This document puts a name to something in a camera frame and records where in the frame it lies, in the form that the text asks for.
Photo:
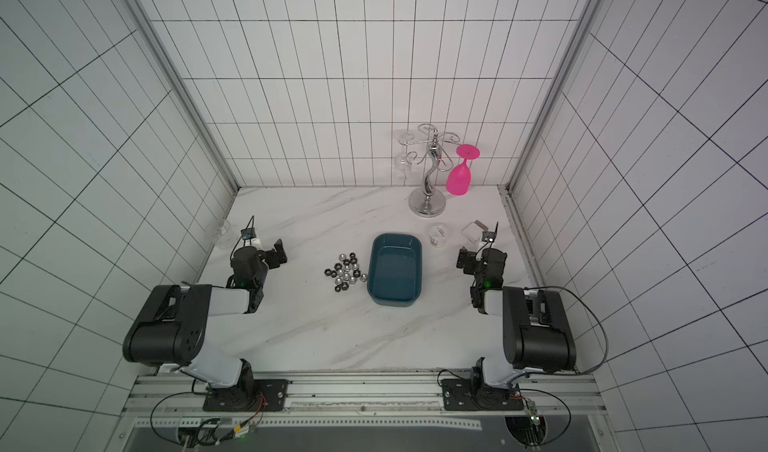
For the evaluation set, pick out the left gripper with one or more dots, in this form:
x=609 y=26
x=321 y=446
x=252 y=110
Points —
x=274 y=255

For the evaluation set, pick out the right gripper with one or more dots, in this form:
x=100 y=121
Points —
x=466 y=260

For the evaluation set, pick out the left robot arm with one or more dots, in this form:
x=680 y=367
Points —
x=171 y=329

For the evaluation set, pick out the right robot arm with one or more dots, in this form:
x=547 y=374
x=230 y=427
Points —
x=536 y=336

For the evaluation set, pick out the small white box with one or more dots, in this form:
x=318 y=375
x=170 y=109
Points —
x=475 y=232

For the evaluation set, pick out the teal storage box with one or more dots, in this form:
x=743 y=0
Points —
x=395 y=270

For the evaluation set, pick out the clear plastic cup with label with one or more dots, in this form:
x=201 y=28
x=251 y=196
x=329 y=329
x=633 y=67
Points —
x=439 y=235

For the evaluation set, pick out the clear glass tumbler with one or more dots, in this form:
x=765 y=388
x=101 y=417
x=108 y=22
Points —
x=221 y=233

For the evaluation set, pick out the chrome wine glass rack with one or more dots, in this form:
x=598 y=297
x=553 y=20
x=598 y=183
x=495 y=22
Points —
x=426 y=144

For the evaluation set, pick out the pink wine glass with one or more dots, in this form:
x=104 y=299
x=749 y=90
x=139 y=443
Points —
x=460 y=177

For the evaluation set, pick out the clear hanging wine glass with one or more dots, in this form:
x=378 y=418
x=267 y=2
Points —
x=404 y=158

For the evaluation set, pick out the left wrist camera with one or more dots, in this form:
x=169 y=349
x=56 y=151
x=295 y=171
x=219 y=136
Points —
x=248 y=234

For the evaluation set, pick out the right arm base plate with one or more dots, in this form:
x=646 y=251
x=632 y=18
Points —
x=459 y=395

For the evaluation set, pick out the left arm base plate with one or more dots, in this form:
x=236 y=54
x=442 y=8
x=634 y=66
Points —
x=249 y=396

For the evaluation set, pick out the aluminium mounting rail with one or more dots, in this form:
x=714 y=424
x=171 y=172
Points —
x=410 y=398

